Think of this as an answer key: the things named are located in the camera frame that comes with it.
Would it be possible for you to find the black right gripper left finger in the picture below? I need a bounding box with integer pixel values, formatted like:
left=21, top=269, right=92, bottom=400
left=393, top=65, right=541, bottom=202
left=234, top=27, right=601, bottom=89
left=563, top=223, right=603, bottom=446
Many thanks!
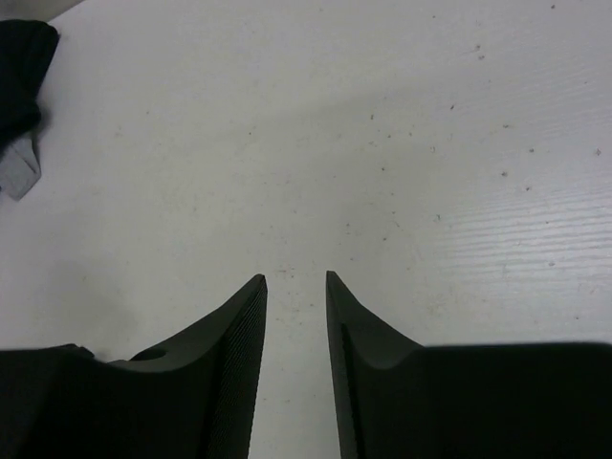
left=1, top=275, right=267, bottom=458

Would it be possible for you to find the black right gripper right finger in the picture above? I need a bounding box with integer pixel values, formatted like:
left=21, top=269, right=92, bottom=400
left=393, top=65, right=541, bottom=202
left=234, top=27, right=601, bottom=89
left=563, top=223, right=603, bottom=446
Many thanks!
left=326, top=272, right=611, bottom=458

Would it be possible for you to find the grey folded tank top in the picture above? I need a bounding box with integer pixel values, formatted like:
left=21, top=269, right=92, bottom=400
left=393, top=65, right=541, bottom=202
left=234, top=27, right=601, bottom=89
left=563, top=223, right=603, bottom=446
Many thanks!
left=0, top=135, right=41, bottom=201

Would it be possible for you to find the black folded tank top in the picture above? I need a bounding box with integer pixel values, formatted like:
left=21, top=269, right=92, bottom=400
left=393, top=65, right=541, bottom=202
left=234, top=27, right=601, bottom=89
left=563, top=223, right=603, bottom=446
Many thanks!
left=1, top=19, right=59, bottom=147

